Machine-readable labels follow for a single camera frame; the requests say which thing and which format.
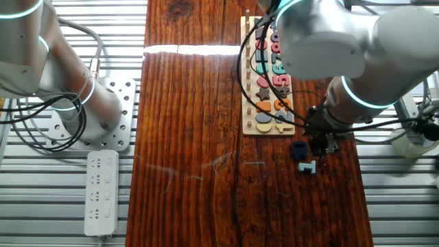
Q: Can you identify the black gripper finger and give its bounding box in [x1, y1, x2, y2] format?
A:
[309, 136, 322, 155]
[318, 137, 332, 161]

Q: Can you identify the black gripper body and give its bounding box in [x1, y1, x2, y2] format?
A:
[303, 104, 346, 139]

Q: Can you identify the navy number ten piece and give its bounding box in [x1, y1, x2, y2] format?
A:
[290, 140, 309, 161]

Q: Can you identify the wooden shape puzzle board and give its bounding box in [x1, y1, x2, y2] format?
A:
[239, 15, 296, 137]

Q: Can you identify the light blue number one piece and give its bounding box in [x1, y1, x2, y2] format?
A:
[298, 160, 317, 175]

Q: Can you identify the cream number one piece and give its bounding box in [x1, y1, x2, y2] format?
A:
[275, 123, 295, 134]

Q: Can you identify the blue number two piece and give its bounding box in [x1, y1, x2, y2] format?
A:
[274, 110, 294, 124]

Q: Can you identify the orange number three piece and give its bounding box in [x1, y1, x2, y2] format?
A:
[273, 98, 292, 111]

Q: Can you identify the brown number four piece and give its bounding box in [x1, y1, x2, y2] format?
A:
[274, 84, 292, 99]

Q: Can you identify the blue oval piece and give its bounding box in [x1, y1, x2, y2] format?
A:
[254, 112, 273, 124]

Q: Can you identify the pink number five piece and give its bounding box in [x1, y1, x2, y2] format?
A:
[272, 74, 291, 86]

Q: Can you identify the brown star piece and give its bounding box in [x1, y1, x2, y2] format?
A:
[255, 87, 271, 102]

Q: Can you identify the clear tape roll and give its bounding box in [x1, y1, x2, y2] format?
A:
[390, 125, 439, 158]

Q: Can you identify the white grey device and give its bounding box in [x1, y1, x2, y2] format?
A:
[429, 71, 439, 101]

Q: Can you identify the white power strip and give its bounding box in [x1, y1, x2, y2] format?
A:
[84, 150, 120, 237]

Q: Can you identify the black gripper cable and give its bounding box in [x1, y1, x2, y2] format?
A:
[235, 13, 311, 131]
[259, 20, 308, 121]

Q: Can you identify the black cable with ferrite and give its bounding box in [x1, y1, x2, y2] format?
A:
[329, 116, 439, 142]

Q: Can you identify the metal clamp bracket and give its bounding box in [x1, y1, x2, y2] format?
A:
[420, 99, 439, 116]

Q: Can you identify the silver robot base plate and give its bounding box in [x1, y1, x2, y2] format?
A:
[45, 77, 137, 152]

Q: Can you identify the black base cable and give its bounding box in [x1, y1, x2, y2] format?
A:
[0, 91, 88, 153]

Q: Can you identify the grey cable with connector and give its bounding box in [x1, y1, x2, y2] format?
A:
[56, 16, 104, 82]

